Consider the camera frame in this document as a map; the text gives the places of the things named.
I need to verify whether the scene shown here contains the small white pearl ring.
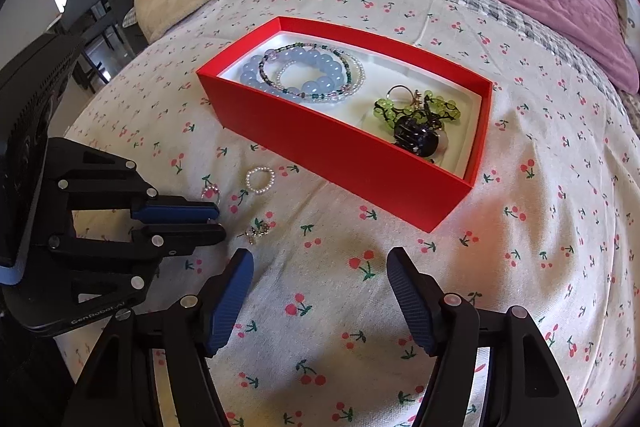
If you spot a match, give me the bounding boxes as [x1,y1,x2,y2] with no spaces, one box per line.
[244,166,278,195]

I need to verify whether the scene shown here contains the white pearl bead bracelet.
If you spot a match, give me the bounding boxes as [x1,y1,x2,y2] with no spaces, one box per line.
[273,48,368,101]

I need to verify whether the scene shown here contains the blue bead bracelet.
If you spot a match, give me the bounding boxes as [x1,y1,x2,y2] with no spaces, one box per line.
[240,45,350,104]

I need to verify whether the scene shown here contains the green seed bead necklace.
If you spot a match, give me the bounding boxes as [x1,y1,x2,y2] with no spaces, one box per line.
[257,40,357,101]

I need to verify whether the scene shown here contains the gold ring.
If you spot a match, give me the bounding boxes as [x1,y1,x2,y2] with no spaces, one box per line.
[387,83,426,108]

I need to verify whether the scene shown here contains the green black bead ornament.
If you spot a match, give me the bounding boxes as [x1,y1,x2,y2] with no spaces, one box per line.
[373,84,461,159]

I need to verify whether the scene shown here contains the cherry print bed sheet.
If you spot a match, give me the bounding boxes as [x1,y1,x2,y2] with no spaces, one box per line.
[67,0,639,426]

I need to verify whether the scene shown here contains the dark chair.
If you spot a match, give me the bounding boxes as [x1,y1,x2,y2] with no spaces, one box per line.
[48,0,134,93]

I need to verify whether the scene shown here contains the red cardboard box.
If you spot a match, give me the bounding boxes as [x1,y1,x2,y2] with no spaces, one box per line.
[198,16,492,232]

